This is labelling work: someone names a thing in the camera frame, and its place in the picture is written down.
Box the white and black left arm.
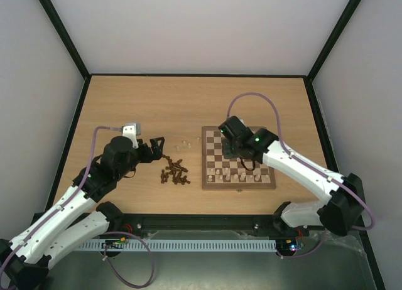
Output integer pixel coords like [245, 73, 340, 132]
[1, 136, 165, 289]

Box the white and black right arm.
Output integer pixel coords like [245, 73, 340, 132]
[219, 116, 364, 236]

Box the pile of dark chess pieces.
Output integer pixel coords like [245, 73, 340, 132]
[160, 154, 191, 185]

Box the wooden chessboard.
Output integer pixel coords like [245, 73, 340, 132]
[202, 126, 276, 192]

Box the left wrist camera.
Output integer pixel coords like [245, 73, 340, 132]
[122, 122, 141, 149]

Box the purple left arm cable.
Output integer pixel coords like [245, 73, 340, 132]
[0, 126, 125, 290]

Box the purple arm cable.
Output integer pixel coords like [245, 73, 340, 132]
[227, 92, 377, 231]
[0, 126, 125, 290]

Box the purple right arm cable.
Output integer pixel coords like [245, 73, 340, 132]
[227, 92, 377, 231]

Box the black enclosure frame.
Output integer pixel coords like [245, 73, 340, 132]
[8, 0, 386, 290]

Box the light blue cable duct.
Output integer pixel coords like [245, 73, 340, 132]
[75, 239, 276, 252]

